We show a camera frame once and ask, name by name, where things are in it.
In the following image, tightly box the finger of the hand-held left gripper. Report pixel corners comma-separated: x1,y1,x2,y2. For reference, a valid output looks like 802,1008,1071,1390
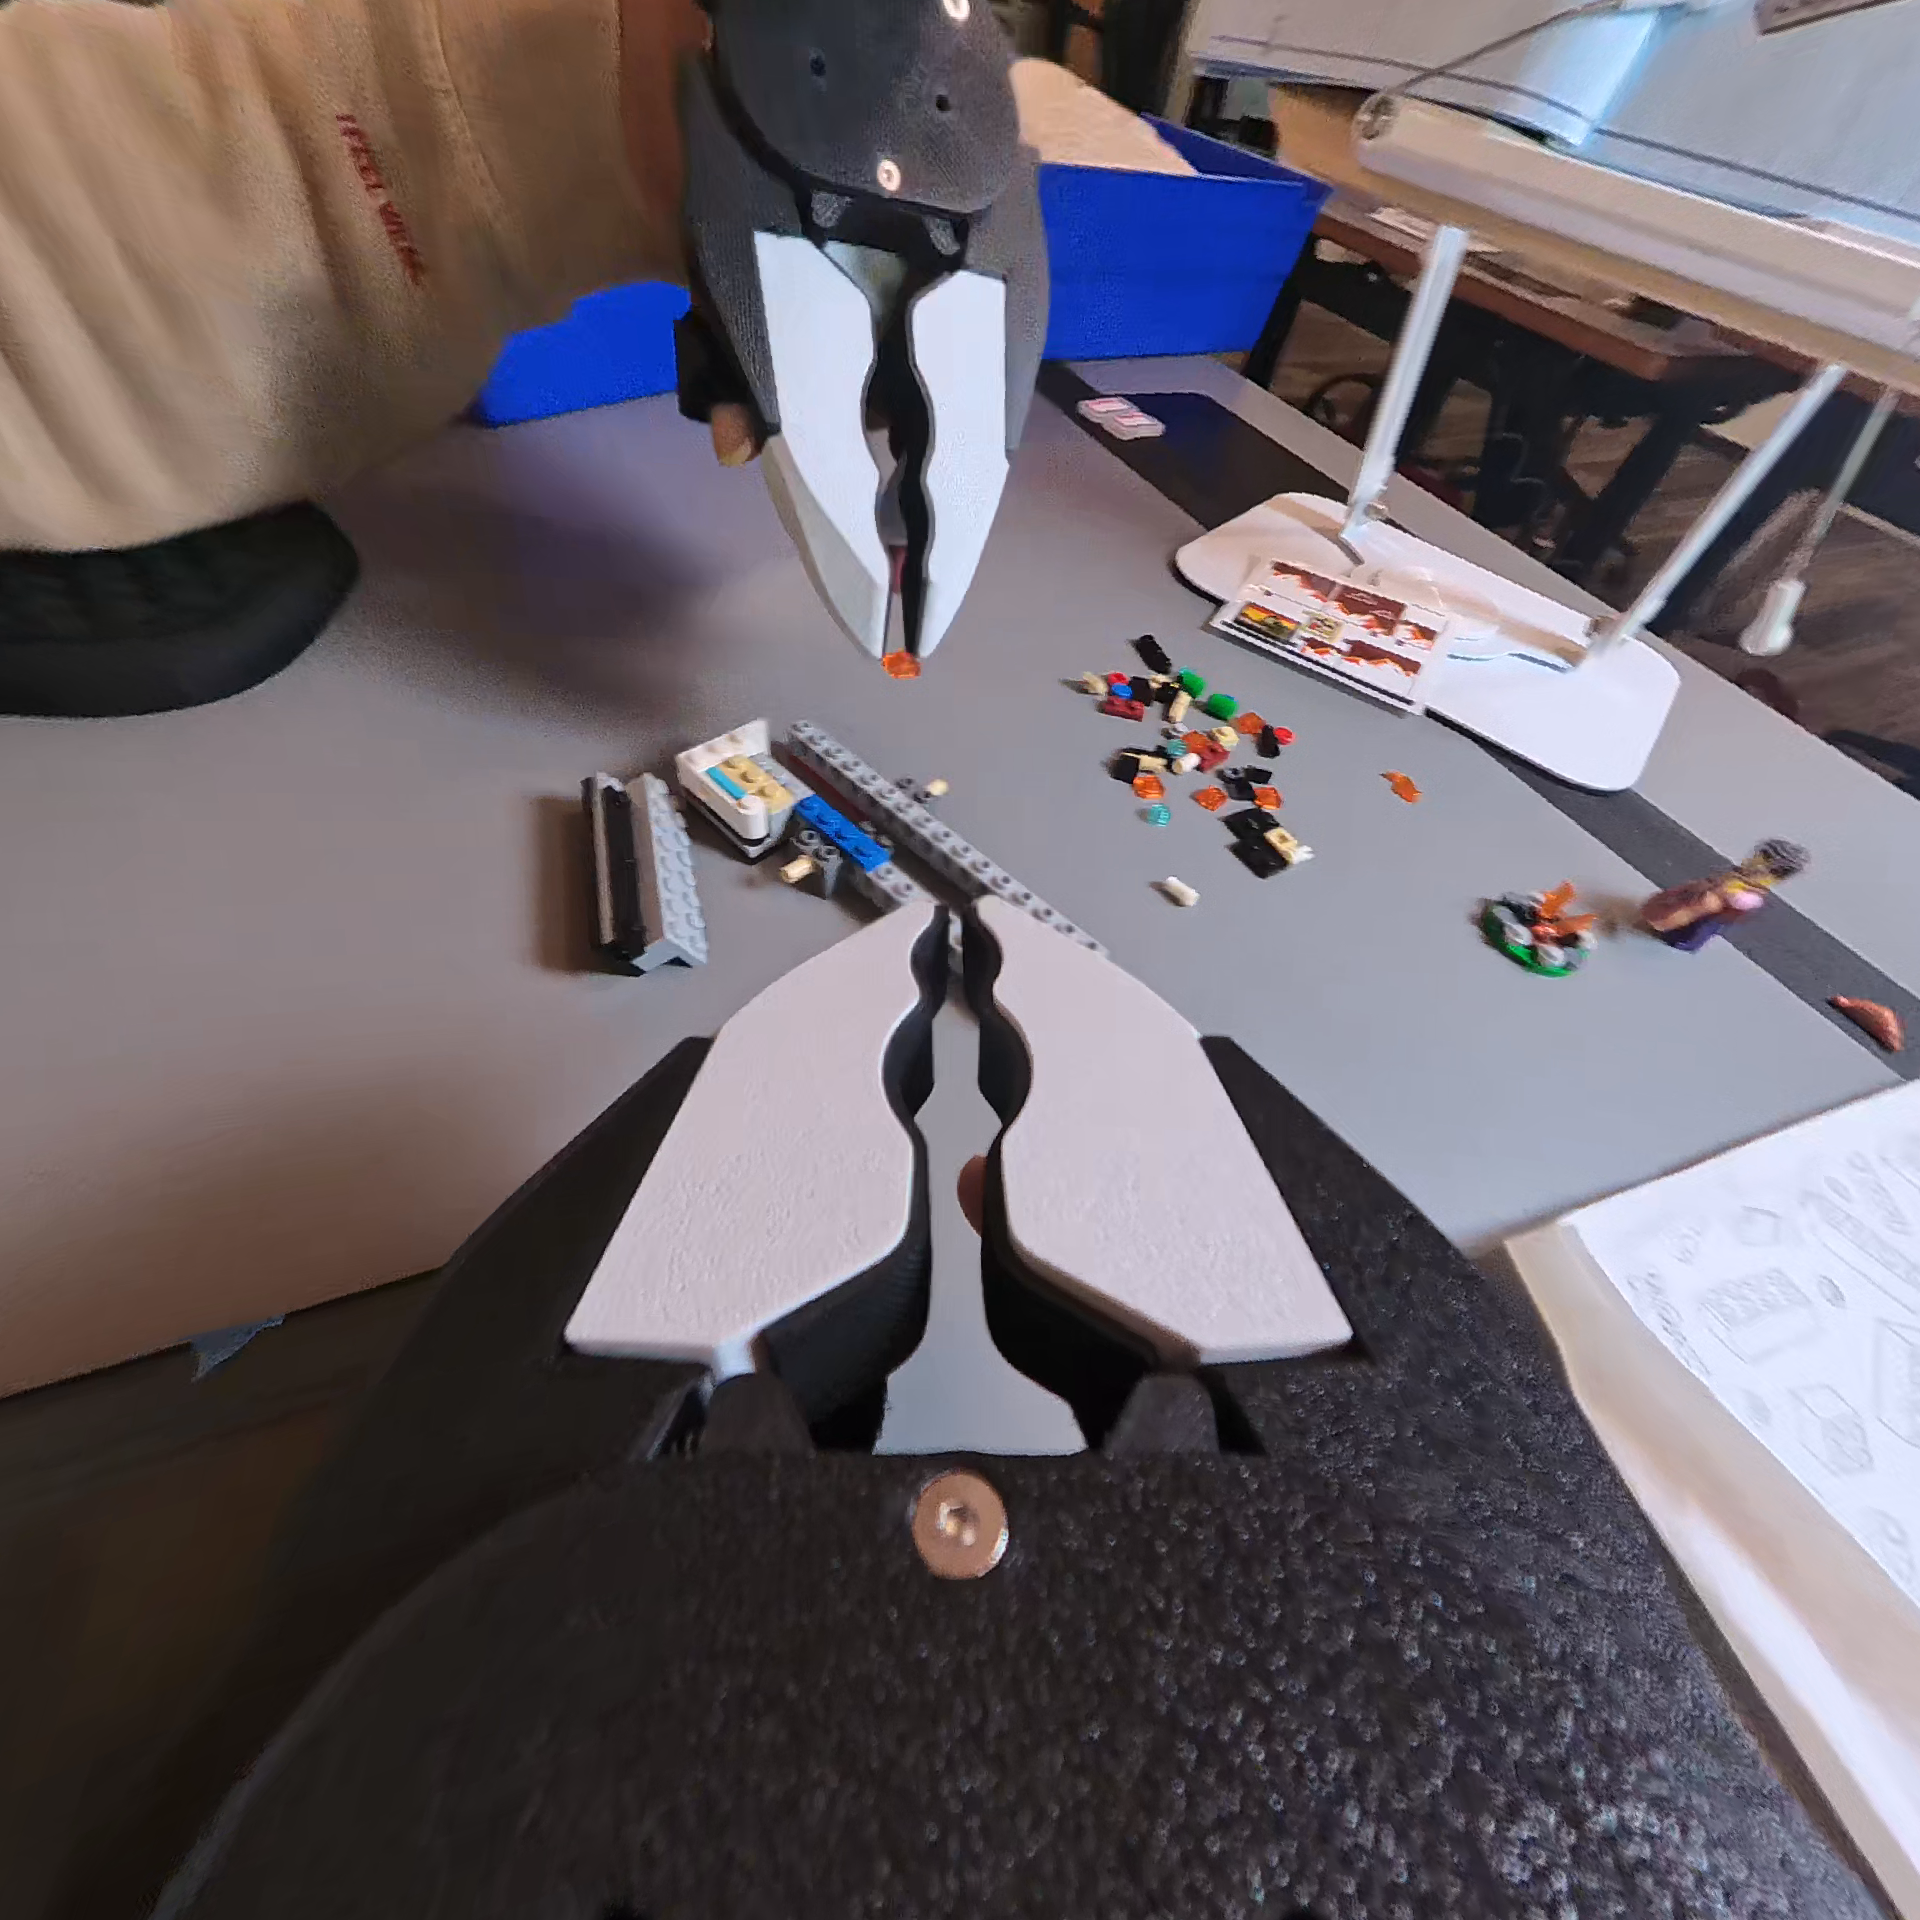
897,271,1012,666
753,223,905,662

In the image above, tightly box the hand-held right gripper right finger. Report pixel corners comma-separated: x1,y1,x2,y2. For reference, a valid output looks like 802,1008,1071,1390
957,893,1355,1374

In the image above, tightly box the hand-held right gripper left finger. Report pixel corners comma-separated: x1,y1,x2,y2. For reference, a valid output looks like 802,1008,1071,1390
564,903,953,1384

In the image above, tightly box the blue plastic bin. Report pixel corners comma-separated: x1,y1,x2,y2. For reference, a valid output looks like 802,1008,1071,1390
1035,117,1333,367
464,276,700,431

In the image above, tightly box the grey black lego block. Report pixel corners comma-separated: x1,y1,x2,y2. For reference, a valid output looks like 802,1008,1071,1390
584,768,712,975

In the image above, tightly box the grey lego chassis assembly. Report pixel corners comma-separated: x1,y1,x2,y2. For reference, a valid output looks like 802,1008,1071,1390
675,719,1113,962

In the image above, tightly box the white-tipped page holder wire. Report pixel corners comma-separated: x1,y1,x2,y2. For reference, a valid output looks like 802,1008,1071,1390
1359,0,1712,127
1738,359,1896,658

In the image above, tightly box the person's left forearm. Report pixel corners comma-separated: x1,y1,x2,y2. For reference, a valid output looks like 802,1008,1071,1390
0,0,714,548

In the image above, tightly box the pile of small lego pieces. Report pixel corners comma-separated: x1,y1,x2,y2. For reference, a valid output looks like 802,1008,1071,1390
1073,631,1321,885

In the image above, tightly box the lego sticker sheet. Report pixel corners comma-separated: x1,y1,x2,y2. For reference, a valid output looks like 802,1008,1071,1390
1209,557,1460,716

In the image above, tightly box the lego campfire build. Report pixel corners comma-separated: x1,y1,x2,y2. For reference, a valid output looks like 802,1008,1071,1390
1476,882,1601,980

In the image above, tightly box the purple lego minifigure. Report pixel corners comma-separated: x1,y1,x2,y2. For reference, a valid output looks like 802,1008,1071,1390
1640,839,1815,954

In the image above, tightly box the lego instruction booklet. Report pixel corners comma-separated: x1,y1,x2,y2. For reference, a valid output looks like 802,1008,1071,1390
1191,0,1920,154

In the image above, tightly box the crumpled white paper bag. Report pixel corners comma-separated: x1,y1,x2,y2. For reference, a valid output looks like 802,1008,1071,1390
1009,58,1202,182

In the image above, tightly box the wooden background desk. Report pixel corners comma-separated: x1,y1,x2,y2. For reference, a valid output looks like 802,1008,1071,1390
1305,194,1920,600

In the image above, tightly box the white book stand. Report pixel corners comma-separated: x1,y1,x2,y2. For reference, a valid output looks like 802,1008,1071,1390
1175,82,1920,794

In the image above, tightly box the black textured armrest pad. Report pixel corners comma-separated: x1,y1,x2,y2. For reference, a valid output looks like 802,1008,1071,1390
0,502,362,719

